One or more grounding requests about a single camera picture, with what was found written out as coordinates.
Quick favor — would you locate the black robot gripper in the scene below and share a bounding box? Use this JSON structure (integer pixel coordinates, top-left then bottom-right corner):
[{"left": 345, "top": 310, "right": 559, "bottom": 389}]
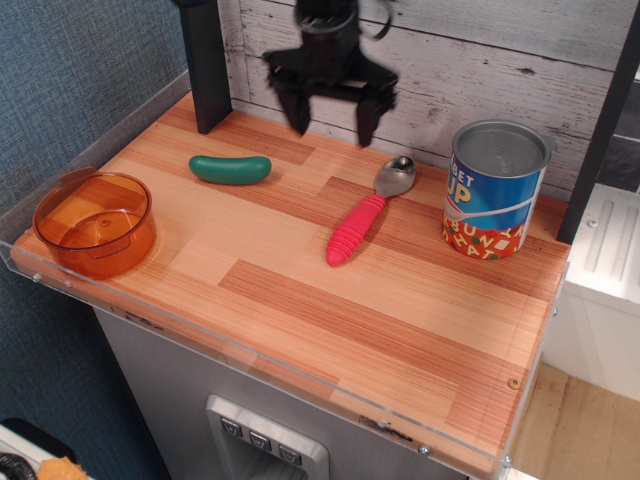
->
[{"left": 263, "top": 1, "right": 398, "bottom": 147}]

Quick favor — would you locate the alphabet soup toy can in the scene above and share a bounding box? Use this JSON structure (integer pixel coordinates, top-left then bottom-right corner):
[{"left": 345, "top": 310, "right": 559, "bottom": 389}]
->
[{"left": 442, "top": 120, "right": 557, "bottom": 260}]

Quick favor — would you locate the green toy pickle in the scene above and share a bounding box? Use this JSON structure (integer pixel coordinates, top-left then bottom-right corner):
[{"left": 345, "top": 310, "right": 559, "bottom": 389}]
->
[{"left": 189, "top": 155, "right": 272, "bottom": 185}]

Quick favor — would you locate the orange transparent plastic pot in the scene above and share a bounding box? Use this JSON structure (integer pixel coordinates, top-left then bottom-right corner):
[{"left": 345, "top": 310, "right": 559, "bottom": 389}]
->
[{"left": 33, "top": 167, "right": 156, "bottom": 279}]

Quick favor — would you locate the grey toy fridge cabinet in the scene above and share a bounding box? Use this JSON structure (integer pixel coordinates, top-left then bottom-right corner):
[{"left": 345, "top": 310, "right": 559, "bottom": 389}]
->
[{"left": 96, "top": 310, "right": 463, "bottom": 479}]

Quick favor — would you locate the clear acrylic table guard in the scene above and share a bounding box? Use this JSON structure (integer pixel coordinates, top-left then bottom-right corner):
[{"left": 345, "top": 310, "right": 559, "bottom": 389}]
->
[{"left": 14, "top": 97, "right": 569, "bottom": 479}]

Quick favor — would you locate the white toy sink unit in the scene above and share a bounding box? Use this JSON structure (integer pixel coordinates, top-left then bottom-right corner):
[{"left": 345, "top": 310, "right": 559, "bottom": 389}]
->
[{"left": 542, "top": 185, "right": 639, "bottom": 400}]

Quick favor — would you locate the silver ice dispenser panel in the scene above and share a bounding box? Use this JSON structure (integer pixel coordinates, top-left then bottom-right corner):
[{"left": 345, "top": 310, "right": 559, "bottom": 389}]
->
[{"left": 206, "top": 394, "right": 330, "bottom": 479}]

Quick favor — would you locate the orange black object corner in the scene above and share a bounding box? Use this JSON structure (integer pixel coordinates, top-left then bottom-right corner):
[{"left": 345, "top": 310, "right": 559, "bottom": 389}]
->
[{"left": 1, "top": 418, "right": 91, "bottom": 479}]

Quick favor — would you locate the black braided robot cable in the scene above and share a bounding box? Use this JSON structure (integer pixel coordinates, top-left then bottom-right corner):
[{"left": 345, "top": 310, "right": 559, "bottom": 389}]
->
[{"left": 359, "top": 0, "right": 396, "bottom": 42}]

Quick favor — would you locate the pink handled metal spoon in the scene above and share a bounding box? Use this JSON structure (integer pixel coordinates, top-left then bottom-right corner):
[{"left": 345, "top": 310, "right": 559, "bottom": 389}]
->
[{"left": 325, "top": 156, "right": 417, "bottom": 267}]

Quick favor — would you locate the dark grey left post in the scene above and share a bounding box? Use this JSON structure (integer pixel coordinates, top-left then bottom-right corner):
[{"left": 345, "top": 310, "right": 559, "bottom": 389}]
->
[{"left": 175, "top": 0, "right": 233, "bottom": 134}]

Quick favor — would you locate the dark grey post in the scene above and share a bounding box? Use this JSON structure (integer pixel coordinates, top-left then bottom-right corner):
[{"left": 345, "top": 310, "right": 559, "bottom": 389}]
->
[
  {"left": 556, "top": 2, "right": 639, "bottom": 244},
  {"left": 175, "top": 0, "right": 233, "bottom": 134}
]

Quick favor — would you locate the dark grey right post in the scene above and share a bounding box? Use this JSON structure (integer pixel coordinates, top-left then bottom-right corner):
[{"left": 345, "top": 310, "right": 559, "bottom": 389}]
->
[{"left": 556, "top": 2, "right": 639, "bottom": 244}]

